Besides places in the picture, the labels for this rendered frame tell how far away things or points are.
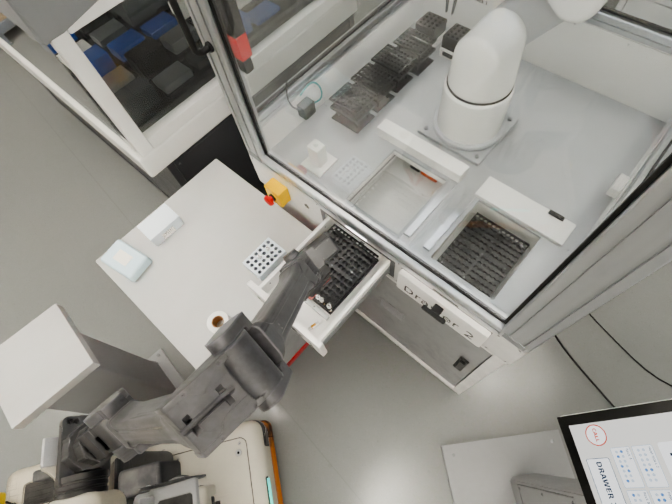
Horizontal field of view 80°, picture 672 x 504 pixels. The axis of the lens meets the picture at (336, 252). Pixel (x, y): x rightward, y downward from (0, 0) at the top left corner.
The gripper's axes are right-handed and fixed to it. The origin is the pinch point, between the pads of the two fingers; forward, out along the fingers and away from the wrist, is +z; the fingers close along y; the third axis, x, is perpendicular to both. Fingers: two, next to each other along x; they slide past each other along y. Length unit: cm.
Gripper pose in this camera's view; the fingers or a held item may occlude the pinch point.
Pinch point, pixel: (317, 287)
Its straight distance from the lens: 110.0
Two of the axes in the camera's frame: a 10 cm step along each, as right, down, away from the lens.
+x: -7.3, -5.7, 3.7
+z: 1.9, 3.6, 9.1
